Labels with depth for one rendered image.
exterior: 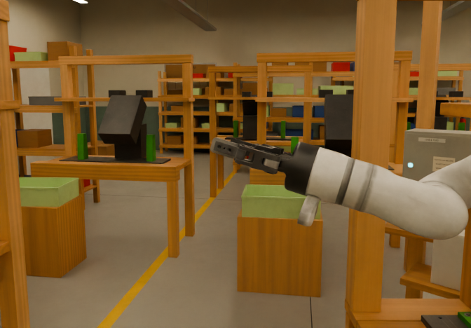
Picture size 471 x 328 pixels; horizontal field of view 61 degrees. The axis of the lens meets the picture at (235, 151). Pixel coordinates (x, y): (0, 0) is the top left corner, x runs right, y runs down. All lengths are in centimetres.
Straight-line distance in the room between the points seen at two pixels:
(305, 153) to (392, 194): 13
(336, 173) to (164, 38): 1126
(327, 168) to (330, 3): 1078
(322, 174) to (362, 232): 77
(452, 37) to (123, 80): 879
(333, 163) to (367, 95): 70
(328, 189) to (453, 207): 15
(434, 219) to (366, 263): 81
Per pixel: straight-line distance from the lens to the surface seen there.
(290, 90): 800
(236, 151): 56
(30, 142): 623
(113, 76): 1223
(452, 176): 63
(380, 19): 128
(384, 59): 128
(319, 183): 57
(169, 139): 1102
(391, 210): 58
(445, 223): 57
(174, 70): 1155
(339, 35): 1119
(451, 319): 145
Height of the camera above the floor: 156
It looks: 8 degrees down
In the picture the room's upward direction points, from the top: straight up
